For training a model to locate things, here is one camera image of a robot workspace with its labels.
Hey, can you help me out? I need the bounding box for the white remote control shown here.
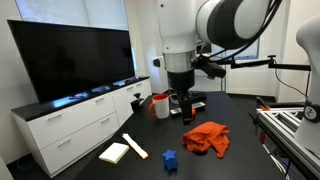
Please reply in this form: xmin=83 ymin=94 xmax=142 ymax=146
xmin=170 ymin=101 xmax=207 ymax=116

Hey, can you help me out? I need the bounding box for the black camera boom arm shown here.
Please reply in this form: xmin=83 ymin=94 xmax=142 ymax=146
xmin=229 ymin=54 xmax=312 ymax=72

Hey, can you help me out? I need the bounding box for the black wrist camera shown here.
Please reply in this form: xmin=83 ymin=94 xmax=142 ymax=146
xmin=196 ymin=54 xmax=228 ymax=80

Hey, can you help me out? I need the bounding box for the white drawer cabinet black top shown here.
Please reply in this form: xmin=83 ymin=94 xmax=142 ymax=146
xmin=10 ymin=76 xmax=153 ymax=179

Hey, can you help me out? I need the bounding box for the black orange bar clamp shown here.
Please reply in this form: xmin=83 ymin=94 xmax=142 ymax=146
xmin=255 ymin=96 xmax=271 ymax=112

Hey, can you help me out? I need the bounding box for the orange cloth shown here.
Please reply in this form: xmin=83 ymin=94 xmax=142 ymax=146
xmin=181 ymin=121 xmax=231 ymax=159

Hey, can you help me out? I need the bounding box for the blue star block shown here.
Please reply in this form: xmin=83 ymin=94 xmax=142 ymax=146
xmin=161 ymin=149 xmax=179 ymax=172

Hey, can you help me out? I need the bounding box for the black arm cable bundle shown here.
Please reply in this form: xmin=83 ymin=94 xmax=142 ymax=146
xmin=213 ymin=0 xmax=283 ymax=63

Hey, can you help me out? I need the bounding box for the white cable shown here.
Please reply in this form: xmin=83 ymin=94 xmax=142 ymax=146
xmin=264 ymin=144 xmax=289 ymax=174

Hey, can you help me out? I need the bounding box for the large black television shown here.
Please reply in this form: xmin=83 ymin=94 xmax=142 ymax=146
xmin=7 ymin=19 xmax=136 ymax=105

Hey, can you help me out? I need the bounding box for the white mug orange inside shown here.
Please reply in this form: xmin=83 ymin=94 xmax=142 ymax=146
xmin=147 ymin=93 xmax=171 ymax=120

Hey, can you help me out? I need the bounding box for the aluminium frame rail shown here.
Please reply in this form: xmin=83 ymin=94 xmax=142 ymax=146
xmin=249 ymin=105 xmax=320 ymax=180

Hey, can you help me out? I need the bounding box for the white stick orange tip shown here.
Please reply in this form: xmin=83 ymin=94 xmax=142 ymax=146
xmin=121 ymin=133 xmax=149 ymax=161

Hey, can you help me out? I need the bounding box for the black table clamp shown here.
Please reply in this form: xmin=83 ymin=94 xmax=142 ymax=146
xmin=130 ymin=92 xmax=145 ymax=114

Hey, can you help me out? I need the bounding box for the white sponge pad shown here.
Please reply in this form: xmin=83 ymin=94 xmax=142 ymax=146
xmin=98 ymin=142 xmax=130 ymax=165

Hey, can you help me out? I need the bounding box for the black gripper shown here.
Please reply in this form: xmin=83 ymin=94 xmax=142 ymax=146
xmin=167 ymin=69 xmax=196 ymax=126

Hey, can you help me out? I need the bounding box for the thin black hanging cable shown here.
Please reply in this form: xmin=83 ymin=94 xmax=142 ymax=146
xmin=274 ymin=68 xmax=311 ymax=99

